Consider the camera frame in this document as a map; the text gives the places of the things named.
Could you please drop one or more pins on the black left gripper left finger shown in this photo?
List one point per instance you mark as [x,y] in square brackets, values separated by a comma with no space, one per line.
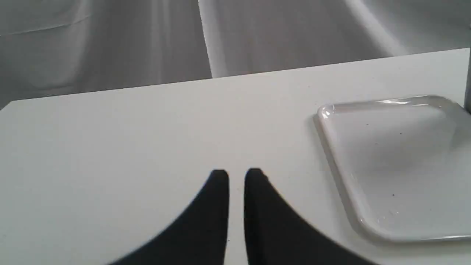
[198,236]

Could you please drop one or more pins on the white backdrop sheet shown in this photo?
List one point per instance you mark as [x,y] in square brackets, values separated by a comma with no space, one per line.
[60,47]

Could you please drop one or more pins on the white plastic tray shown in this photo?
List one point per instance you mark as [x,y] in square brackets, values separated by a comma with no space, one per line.
[404,164]

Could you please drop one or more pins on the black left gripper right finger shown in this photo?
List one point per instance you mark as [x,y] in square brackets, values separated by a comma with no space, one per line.
[276,235]

